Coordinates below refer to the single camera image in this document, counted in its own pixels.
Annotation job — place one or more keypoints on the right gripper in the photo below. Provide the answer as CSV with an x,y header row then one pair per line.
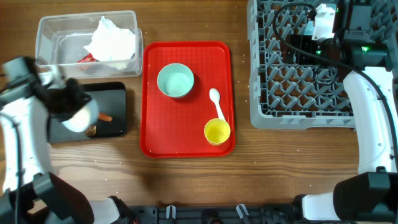
x,y
303,41

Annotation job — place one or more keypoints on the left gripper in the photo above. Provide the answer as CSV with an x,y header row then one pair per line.
x,y
83,97

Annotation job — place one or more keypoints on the blue bowl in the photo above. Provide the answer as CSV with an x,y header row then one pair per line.
x,y
83,118

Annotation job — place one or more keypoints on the orange carrot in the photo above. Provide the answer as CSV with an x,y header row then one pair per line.
x,y
104,117

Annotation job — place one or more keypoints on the green bowl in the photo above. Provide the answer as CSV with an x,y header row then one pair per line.
x,y
175,80

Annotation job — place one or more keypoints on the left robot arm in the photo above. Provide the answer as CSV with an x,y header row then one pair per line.
x,y
33,193

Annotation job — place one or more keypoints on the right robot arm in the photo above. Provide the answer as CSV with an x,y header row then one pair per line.
x,y
365,68

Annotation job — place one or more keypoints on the grey dishwasher rack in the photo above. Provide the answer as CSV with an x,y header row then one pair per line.
x,y
290,95

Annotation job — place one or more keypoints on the red snack wrapper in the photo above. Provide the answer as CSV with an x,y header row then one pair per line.
x,y
89,58

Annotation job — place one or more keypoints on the black tray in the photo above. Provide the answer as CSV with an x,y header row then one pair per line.
x,y
111,99

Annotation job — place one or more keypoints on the clear plastic bin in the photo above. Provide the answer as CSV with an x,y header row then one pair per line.
x,y
61,39

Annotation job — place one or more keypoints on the white crumpled paper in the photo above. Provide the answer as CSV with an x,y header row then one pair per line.
x,y
111,43

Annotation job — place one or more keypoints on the red plastic tray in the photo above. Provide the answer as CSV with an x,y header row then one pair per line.
x,y
175,127

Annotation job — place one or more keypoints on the white plastic spoon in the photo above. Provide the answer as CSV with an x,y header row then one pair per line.
x,y
215,98

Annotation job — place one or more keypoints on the yellow cup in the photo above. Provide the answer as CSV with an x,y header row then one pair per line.
x,y
217,131

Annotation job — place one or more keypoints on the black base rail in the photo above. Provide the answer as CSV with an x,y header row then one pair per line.
x,y
266,214

